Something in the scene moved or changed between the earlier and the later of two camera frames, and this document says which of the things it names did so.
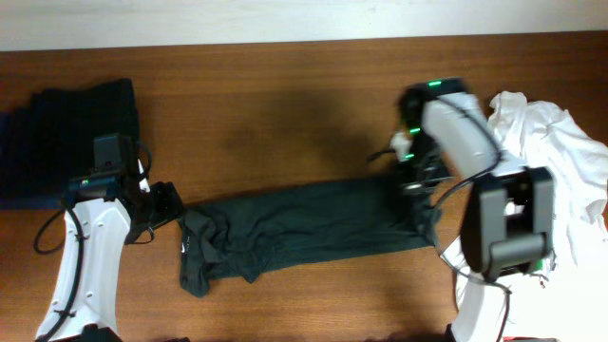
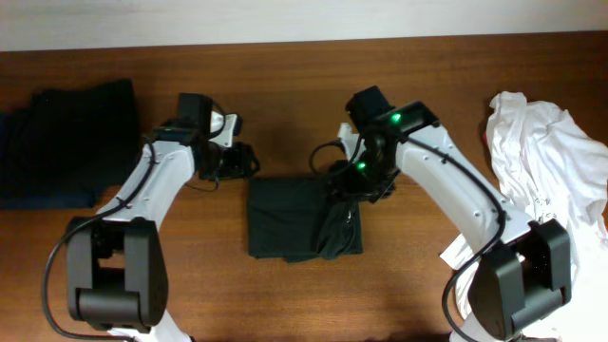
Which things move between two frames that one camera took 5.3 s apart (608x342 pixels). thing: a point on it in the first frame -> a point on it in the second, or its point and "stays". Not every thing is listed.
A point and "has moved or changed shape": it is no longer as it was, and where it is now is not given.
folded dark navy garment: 50,135 stays
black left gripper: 170,202 -> 237,161
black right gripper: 420,178 -> 344,180
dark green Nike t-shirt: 245,236 has moved or changed shape
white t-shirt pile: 566,300 stays
